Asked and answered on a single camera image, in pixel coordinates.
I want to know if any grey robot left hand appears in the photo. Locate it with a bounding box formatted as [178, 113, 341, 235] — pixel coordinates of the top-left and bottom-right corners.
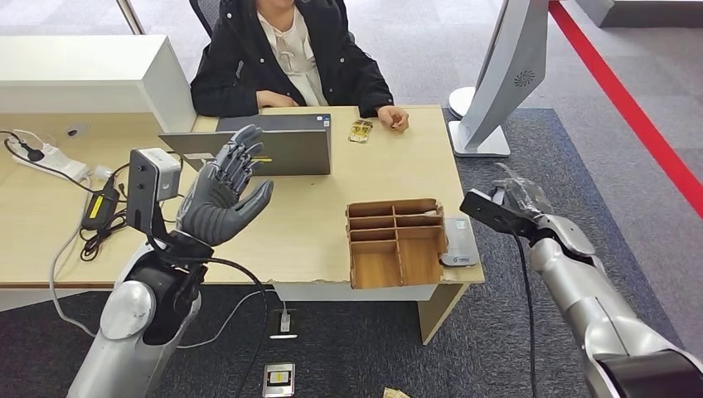
[183, 124, 274, 243]

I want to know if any person's left hand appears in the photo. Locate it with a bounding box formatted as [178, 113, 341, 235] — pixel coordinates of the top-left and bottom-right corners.
[377, 105, 410, 133]

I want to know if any person's right hand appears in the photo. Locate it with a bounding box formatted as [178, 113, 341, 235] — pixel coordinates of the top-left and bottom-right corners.
[255, 89, 300, 109]

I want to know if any person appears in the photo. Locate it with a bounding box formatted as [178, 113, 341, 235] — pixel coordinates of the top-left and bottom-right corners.
[190, 0, 410, 133]

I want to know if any pale grey card reader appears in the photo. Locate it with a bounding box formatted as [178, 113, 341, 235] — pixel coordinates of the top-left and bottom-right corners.
[440, 216, 482, 269]

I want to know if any grey laptop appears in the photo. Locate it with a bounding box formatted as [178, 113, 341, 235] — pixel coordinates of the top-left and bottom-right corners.
[159, 114, 332, 177]

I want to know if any dark office chair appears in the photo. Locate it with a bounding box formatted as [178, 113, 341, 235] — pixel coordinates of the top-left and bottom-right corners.
[188, 0, 221, 36]

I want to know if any grey kiosk screen stand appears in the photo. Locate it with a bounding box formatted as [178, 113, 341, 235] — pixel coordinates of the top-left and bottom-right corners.
[447, 0, 550, 158]

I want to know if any black power adapter yellow label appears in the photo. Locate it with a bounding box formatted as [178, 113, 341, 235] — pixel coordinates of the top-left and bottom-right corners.
[80, 183, 121, 232]

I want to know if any wooden compartment organizer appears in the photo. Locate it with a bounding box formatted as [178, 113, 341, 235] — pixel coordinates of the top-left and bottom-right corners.
[345, 198, 448, 290]

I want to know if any floor outlet with white plug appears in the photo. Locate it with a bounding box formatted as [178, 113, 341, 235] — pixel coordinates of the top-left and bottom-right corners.
[269, 308, 299, 341]

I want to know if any grey metal pole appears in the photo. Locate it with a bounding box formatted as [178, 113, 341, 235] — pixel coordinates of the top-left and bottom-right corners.
[115, 0, 147, 35]

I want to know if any white power strip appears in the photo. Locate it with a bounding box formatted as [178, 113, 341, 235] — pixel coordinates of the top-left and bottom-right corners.
[5, 130, 92, 183]

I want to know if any white counter block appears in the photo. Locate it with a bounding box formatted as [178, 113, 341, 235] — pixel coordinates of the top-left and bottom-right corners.
[0, 33, 197, 134]

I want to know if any silver floor socket box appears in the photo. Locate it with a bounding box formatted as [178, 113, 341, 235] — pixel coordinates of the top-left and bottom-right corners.
[262, 362, 297, 398]

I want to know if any red barrier tape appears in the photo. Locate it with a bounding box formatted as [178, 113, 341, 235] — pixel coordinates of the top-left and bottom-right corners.
[549, 0, 703, 220]

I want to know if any grey floor plinth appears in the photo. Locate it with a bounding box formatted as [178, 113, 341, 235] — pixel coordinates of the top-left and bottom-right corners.
[575, 0, 703, 28]

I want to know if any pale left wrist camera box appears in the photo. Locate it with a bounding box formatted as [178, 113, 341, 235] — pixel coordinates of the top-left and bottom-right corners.
[126, 147, 182, 237]

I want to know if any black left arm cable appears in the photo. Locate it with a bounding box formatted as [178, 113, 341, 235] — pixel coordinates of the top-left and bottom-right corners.
[181, 253, 271, 398]

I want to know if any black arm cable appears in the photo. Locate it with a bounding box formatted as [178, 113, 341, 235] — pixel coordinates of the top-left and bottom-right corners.
[511, 233, 540, 398]
[181, 253, 271, 398]

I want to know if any coiled black adapter cord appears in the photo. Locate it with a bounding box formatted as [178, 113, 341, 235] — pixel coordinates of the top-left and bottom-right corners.
[77, 211, 130, 263]

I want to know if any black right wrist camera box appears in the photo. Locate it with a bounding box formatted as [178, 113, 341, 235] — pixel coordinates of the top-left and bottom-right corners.
[459, 189, 536, 238]

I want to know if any black plug with cord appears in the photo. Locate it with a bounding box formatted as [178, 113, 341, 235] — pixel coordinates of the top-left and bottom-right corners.
[0, 130, 99, 196]

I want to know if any white cable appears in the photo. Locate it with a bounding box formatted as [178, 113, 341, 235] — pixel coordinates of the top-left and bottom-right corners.
[48, 178, 287, 352]

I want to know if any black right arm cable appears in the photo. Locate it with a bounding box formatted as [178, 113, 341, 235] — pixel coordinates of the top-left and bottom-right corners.
[511, 233, 540, 398]

